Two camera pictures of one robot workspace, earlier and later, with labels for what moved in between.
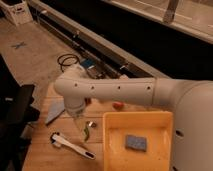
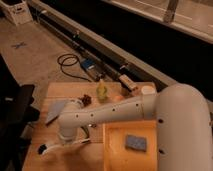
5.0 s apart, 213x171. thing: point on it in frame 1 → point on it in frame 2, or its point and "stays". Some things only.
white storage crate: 18,11 stays
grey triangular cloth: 54,109 stays
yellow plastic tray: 155,126 stays
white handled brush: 58,140 → 42,149
